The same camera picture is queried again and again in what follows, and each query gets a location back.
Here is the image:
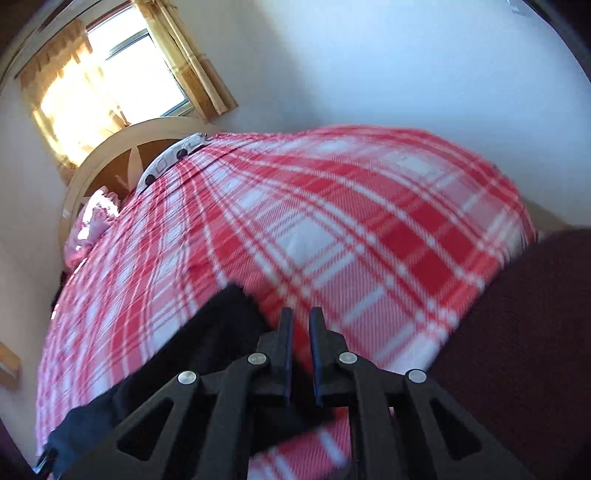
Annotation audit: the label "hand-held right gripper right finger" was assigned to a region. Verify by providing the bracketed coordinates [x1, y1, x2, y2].
[309, 306, 536, 480]

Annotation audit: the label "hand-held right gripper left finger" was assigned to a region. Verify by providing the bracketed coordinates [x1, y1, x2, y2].
[60, 307, 296, 480]

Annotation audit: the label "black pants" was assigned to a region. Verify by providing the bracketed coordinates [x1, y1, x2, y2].
[34, 282, 338, 480]

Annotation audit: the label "red plaid bed sheet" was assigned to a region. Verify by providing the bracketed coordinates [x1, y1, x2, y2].
[34, 124, 539, 480]

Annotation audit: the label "dark maroon cloth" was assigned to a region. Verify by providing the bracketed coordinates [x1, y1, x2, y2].
[429, 228, 591, 480]

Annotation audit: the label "white dotted pillow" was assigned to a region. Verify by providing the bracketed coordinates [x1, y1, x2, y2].
[136, 132, 208, 192]

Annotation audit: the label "pink floral pillow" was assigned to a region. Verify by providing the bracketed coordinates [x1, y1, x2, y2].
[65, 187, 122, 268]

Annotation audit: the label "cream wooden headboard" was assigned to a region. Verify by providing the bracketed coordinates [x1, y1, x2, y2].
[59, 117, 227, 252]

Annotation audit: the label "wooden furniture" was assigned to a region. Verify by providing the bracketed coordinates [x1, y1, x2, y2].
[0, 342, 21, 388]

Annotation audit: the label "yellow patterned curtain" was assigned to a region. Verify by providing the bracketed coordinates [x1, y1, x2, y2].
[134, 0, 238, 121]

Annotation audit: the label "window behind headboard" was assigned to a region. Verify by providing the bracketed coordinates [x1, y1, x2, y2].
[39, 28, 195, 162]

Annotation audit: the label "sheer yellow curtain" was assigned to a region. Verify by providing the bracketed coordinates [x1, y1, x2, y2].
[18, 23, 132, 169]

